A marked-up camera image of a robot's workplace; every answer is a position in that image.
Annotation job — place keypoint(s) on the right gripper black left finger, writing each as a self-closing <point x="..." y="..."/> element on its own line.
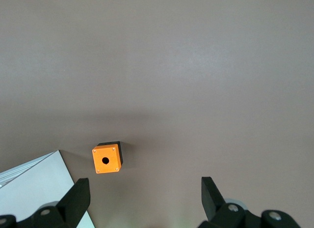
<point x="73" y="201"/>

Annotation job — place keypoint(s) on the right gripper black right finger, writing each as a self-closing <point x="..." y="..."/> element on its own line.
<point x="213" y="203"/>

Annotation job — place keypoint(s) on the white drawer cabinet housing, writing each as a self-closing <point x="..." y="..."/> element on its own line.
<point x="29" y="188"/>

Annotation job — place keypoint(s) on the orange button enclosure box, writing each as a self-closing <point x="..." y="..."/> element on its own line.
<point x="111" y="164"/>

